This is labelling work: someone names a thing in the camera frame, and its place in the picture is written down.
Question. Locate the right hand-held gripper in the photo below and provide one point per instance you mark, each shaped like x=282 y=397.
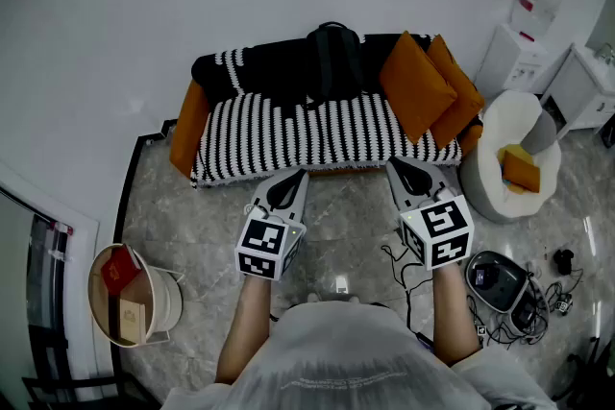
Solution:
x=439 y=230

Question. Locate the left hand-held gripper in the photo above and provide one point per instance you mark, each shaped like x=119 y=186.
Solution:
x=262 y=245

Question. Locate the orange sofa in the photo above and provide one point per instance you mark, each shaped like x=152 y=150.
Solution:
x=185 y=134

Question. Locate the black backpack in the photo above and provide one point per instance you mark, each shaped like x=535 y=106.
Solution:
x=334 y=62

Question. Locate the person's right forearm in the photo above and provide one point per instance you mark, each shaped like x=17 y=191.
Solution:
x=449 y=312

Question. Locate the person's left forearm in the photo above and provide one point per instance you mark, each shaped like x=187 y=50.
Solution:
x=247 y=321

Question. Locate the black white striped blanket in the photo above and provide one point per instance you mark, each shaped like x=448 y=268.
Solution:
x=288 y=134

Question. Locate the white round armchair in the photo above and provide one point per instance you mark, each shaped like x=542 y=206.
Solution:
x=485 y=149

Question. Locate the large orange cushion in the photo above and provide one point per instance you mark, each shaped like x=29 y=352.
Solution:
x=461 y=96
x=415 y=86

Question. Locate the small orange cushion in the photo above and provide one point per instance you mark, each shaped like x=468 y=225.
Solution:
x=521 y=172

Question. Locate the person's left white shoe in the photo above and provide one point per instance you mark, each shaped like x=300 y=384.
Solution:
x=312 y=297

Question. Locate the person's white shoe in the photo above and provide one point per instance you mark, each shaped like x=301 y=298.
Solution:
x=312 y=297
x=354 y=298

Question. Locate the person's right white shoe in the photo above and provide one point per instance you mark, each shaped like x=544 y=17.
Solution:
x=354 y=298

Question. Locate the grey bolster cushion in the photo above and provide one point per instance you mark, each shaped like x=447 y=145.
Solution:
x=540 y=132

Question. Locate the white floor appliance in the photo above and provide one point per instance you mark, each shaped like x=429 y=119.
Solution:
x=514 y=62

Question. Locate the small black device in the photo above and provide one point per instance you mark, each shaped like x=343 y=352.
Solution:
x=563 y=260

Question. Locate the person's white shirt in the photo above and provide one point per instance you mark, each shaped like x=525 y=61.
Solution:
x=355 y=360

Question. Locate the red book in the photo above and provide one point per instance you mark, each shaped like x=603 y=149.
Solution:
x=119 y=274

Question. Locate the white cabinet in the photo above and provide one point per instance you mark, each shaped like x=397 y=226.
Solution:
x=583 y=91

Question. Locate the beige book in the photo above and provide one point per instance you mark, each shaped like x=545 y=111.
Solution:
x=132 y=319

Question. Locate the white door frame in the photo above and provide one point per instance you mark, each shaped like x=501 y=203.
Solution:
x=81 y=264

